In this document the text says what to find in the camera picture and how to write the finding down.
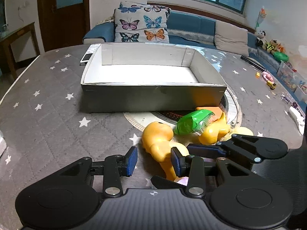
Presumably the orange block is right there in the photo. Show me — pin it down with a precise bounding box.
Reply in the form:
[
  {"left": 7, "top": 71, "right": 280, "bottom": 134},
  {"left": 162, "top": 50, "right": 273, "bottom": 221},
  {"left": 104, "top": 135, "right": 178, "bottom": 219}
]
[{"left": 196, "top": 106, "right": 223, "bottom": 121}]

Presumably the yellow rubber duck toy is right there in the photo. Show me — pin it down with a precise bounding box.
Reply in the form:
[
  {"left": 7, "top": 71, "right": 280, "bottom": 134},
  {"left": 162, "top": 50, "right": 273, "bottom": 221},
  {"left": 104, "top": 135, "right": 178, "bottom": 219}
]
[{"left": 142, "top": 113, "right": 230, "bottom": 181}]

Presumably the green wrapped packet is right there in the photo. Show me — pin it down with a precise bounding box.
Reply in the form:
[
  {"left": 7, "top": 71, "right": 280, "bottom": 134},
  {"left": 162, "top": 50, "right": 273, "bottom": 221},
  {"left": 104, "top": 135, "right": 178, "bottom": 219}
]
[{"left": 173, "top": 109, "right": 216, "bottom": 136}]

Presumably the yellow toy car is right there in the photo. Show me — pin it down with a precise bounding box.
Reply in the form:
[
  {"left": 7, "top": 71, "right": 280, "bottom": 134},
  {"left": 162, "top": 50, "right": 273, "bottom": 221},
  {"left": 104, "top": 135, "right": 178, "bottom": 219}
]
[{"left": 266, "top": 81, "right": 277, "bottom": 90}]

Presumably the grey star tablecloth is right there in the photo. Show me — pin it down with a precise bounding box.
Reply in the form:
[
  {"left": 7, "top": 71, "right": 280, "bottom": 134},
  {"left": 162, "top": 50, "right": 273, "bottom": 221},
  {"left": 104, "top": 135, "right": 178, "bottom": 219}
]
[{"left": 1, "top": 45, "right": 303, "bottom": 229}]

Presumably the panda plush toy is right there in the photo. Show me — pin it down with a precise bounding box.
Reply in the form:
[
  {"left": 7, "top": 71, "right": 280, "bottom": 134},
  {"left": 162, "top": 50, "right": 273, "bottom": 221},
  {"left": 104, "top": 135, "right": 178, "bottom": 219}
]
[{"left": 256, "top": 30, "right": 267, "bottom": 48}]

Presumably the grey cardboard box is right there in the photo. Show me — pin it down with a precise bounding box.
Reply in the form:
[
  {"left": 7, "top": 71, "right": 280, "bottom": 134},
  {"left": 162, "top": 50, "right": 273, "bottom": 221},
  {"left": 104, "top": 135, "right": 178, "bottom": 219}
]
[{"left": 80, "top": 43, "right": 227, "bottom": 113}]

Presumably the beige cushion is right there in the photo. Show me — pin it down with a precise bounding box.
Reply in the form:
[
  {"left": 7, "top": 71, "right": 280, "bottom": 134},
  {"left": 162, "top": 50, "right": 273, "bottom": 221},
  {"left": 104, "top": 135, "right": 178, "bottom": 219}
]
[{"left": 214, "top": 20, "right": 249, "bottom": 56}]

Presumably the blue sofa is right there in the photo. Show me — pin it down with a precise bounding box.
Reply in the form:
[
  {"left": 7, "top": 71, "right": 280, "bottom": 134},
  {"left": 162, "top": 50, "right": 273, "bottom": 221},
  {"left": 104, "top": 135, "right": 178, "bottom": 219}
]
[{"left": 83, "top": 11, "right": 258, "bottom": 52}]

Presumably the butterfly print pillow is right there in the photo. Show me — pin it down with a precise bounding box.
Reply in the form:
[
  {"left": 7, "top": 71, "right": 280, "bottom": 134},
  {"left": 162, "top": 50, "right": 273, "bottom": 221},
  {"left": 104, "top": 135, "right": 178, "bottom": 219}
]
[{"left": 114, "top": 3, "right": 171, "bottom": 44}]

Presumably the dark wooden side table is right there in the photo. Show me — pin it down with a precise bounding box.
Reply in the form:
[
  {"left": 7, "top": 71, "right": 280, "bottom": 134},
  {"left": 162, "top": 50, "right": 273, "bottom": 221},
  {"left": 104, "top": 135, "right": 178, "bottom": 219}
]
[{"left": 0, "top": 22, "right": 41, "bottom": 81}]

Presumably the dark wooden door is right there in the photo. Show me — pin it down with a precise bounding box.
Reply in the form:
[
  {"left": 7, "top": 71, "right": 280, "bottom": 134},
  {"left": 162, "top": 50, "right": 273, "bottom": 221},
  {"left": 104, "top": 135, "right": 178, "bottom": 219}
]
[{"left": 37, "top": 0, "right": 90, "bottom": 51}]

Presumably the pink toy ring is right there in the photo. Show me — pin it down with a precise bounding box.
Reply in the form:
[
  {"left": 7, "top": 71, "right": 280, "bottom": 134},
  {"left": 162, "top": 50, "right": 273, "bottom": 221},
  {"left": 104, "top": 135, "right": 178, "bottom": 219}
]
[{"left": 262, "top": 71, "right": 275, "bottom": 83}]

